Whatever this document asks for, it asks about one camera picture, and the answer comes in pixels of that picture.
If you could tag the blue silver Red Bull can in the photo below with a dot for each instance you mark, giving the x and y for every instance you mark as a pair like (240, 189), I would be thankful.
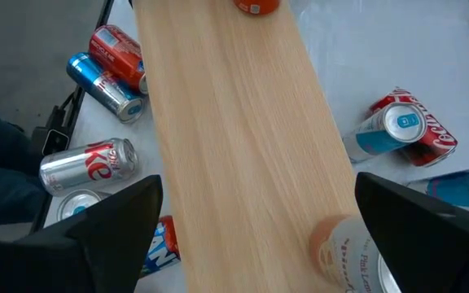
(100, 83)

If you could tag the black table-level camera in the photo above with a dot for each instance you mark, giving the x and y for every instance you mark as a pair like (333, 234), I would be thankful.
(55, 140)

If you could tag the Spindrift pink lemonade can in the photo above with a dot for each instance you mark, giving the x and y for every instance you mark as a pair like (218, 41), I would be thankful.
(344, 256)

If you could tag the red can pale label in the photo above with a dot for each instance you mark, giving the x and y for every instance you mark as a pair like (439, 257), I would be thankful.
(116, 55)

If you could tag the silver Diet Coke can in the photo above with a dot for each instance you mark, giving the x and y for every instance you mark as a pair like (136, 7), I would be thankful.
(88, 164)

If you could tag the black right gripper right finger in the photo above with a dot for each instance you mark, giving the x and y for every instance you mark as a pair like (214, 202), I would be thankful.
(430, 252)

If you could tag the light blue Red Bull can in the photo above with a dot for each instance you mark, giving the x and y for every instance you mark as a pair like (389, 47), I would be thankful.
(454, 189)
(381, 134)

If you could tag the orange Fanta can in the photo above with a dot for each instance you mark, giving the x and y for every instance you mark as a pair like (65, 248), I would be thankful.
(163, 244)

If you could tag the light wooden shelf board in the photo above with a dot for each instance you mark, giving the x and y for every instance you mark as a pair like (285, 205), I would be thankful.
(238, 142)

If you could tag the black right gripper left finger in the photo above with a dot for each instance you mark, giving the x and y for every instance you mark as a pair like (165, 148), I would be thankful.
(108, 244)

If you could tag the dented red Coca-Cola can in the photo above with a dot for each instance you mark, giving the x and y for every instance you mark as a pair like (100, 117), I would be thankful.
(438, 140)

